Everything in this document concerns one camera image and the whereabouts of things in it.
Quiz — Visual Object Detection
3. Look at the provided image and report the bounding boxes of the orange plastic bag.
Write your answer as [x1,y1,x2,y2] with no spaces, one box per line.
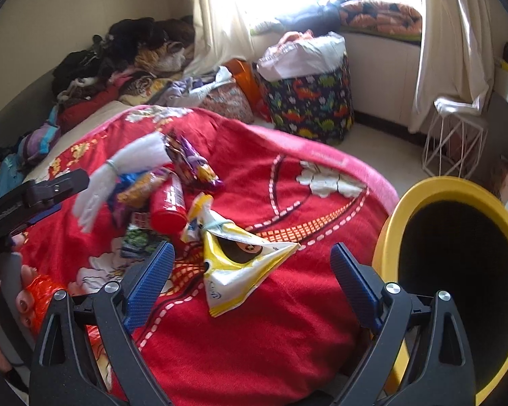
[23,274,75,339]

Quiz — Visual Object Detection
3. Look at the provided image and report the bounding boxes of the green dark snack packet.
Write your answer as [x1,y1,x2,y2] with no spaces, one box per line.
[121,224,164,260]

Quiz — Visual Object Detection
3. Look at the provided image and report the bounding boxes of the white clothes in basket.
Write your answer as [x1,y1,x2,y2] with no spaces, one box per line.
[256,30,348,81]

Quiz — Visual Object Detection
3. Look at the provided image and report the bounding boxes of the red printed blanket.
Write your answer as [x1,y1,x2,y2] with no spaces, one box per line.
[19,105,401,406]

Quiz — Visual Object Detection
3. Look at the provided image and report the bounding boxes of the white glove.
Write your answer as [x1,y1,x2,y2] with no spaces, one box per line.
[74,130,172,234]

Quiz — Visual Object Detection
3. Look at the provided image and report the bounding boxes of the cream curtain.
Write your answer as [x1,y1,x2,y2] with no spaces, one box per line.
[184,0,259,79]
[408,0,498,134]

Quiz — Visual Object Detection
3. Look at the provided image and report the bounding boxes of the red cylindrical can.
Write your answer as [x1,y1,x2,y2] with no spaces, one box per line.
[149,173,188,231]

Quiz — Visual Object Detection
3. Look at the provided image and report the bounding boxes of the person's left hand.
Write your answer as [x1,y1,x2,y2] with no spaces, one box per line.
[0,262,41,333]

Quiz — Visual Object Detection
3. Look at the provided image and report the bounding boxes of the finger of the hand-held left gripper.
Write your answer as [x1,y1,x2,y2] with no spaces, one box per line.
[22,168,90,212]

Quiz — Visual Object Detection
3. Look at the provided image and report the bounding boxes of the purple snack packet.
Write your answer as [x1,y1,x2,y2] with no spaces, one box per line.
[163,131,224,193]

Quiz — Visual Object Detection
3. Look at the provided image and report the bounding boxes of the dinosaur print laundry basket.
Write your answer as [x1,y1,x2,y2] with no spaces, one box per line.
[256,53,355,144]

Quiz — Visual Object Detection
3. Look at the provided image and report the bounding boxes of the beige bed mattress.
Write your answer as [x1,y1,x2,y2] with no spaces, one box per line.
[25,100,125,178]

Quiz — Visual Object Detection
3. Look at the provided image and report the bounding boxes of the yellow trash bin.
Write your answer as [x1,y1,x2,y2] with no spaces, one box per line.
[372,176,508,406]

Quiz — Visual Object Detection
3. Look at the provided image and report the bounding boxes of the floral fabric bag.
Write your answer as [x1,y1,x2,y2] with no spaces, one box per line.
[197,82,255,125]

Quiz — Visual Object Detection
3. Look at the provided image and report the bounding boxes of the small white yellow packet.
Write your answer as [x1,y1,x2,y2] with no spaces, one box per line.
[181,192,233,244]

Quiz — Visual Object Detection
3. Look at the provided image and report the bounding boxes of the yellow white chip bag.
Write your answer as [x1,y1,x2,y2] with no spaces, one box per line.
[201,220,301,318]

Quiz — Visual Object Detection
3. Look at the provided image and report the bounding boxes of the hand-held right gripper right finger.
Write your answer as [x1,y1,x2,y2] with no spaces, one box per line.
[330,242,478,406]

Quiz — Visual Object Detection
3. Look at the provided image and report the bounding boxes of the dark cloth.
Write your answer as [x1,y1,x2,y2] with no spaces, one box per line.
[275,2,343,35]

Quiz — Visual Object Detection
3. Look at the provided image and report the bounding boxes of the white wire stool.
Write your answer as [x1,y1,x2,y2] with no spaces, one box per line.
[421,97,489,180]

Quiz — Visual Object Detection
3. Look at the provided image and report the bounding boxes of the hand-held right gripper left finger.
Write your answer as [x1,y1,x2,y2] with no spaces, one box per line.
[29,240,175,406]

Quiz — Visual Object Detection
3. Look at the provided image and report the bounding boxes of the blue yellow snack packet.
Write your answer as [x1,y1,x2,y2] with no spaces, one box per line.
[110,167,174,229]

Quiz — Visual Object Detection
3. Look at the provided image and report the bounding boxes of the orange patterned quilt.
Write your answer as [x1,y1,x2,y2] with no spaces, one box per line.
[338,0,424,45]

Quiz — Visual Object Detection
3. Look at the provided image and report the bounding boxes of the pile of clothes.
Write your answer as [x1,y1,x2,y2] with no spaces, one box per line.
[0,16,221,204]

